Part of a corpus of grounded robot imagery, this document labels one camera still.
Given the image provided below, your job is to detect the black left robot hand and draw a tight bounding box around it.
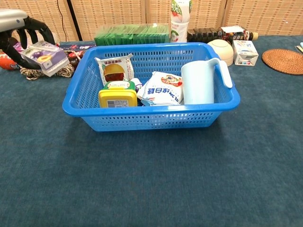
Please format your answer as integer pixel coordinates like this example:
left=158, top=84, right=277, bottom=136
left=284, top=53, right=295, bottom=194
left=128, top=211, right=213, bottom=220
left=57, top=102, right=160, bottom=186
left=0, top=16, right=56, bottom=69

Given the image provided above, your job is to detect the purple taro snack box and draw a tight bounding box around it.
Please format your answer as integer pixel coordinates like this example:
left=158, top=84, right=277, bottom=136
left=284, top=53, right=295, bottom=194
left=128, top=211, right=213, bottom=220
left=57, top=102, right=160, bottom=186
left=20, top=40, right=71, bottom=78

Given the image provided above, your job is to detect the light blue plastic pitcher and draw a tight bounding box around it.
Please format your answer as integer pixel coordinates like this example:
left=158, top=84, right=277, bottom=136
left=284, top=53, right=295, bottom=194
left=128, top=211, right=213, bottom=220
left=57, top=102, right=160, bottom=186
left=180, top=57, right=233, bottom=105

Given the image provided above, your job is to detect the dark blue snack packet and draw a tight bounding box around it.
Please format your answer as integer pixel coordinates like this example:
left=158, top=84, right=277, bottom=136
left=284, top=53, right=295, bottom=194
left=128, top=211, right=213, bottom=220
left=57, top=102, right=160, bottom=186
left=58, top=40, right=97, bottom=52

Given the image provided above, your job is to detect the green plastic box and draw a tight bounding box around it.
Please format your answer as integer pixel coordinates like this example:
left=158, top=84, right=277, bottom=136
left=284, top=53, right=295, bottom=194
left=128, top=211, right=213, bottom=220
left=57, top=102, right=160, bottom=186
left=94, top=23, right=171, bottom=46

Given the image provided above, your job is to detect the small white carton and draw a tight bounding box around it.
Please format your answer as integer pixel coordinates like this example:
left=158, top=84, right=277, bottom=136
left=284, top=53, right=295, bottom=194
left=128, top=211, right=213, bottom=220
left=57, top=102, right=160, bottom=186
left=232, top=39, right=259, bottom=67

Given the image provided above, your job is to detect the woven folding screen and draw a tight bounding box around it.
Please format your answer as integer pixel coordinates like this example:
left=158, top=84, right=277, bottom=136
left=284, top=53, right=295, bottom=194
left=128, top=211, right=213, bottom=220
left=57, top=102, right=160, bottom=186
left=0, top=0, right=303, bottom=42

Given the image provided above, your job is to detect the white snack packet bun picture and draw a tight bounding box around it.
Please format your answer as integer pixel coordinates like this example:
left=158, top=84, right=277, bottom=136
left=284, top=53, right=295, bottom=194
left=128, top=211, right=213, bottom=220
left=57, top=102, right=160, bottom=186
left=94, top=53, right=134, bottom=87

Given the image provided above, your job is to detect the green rimmed white tub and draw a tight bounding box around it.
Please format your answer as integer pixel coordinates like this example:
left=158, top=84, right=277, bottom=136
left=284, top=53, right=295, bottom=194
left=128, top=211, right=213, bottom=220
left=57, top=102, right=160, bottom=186
left=103, top=79, right=136, bottom=91

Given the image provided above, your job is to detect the yellow lidded plastic container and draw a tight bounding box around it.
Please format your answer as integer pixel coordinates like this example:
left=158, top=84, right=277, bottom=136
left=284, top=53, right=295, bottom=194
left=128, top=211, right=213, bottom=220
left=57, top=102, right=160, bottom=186
left=98, top=88, right=138, bottom=108

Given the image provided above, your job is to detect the small purple white packet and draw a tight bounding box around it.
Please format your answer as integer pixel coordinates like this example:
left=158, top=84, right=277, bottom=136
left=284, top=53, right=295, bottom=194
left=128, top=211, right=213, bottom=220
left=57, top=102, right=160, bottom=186
left=130, top=78, right=143, bottom=93

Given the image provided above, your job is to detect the white sugar bag blue print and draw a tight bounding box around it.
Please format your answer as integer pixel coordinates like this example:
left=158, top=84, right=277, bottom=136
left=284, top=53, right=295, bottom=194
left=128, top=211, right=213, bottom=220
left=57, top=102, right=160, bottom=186
left=136, top=70, right=185, bottom=106

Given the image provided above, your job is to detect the blue plastic perforated basket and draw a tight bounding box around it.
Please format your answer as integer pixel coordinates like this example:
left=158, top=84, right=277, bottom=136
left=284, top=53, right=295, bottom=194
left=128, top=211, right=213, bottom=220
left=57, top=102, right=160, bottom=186
left=62, top=42, right=241, bottom=132

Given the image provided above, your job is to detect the white drink bottle peach label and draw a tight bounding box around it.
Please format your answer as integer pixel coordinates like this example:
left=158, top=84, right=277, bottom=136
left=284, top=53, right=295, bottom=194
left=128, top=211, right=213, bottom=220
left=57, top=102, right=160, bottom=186
left=170, top=0, right=193, bottom=43

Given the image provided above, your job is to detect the teal tablecloth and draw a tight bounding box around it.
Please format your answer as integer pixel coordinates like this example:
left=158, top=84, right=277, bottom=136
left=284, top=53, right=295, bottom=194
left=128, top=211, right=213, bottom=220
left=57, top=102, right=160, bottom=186
left=0, top=35, right=303, bottom=227

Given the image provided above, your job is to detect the dark sauce bottle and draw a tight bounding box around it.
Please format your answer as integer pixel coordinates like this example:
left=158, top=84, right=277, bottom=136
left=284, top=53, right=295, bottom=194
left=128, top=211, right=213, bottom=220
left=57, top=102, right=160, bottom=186
left=187, top=25, right=259, bottom=44

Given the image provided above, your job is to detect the cream upturned bowl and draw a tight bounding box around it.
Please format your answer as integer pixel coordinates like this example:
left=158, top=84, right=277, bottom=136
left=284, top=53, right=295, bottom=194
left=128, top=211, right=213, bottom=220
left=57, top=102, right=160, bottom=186
left=207, top=39, right=234, bottom=68

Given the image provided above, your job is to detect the round woven rattan coaster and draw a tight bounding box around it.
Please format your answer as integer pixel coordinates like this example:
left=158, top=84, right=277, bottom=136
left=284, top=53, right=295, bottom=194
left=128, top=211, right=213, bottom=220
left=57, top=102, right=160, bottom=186
left=261, top=49, right=303, bottom=76

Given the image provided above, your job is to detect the black cable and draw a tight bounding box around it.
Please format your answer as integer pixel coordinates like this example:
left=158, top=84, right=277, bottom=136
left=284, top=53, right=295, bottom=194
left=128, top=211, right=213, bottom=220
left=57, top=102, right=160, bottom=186
left=56, top=0, right=67, bottom=42

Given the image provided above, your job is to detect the coiled speckled rope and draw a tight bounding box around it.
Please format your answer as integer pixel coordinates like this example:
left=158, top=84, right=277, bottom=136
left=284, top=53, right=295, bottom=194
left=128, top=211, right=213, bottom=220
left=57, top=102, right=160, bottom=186
left=19, top=63, right=75, bottom=81

